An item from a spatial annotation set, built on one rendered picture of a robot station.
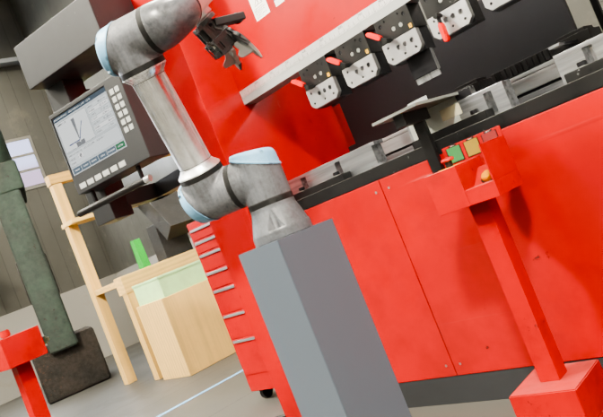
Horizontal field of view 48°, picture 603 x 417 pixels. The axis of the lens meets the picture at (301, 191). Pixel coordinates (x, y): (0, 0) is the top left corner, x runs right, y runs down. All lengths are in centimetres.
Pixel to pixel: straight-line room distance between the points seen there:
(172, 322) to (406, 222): 336
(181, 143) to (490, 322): 120
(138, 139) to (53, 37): 61
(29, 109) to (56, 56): 817
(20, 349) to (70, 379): 473
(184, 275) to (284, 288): 402
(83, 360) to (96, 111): 505
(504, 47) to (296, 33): 81
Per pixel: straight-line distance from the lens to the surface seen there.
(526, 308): 204
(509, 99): 224
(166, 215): 653
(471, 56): 289
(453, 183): 196
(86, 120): 293
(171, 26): 163
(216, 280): 361
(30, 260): 761
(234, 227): 282
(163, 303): 546
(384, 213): 242
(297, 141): 307
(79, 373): 768
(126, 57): 166
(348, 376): 164
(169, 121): 167
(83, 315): 1065
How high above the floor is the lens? 80
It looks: 2 degrees up
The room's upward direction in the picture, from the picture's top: 22 degrees counter-clockwise
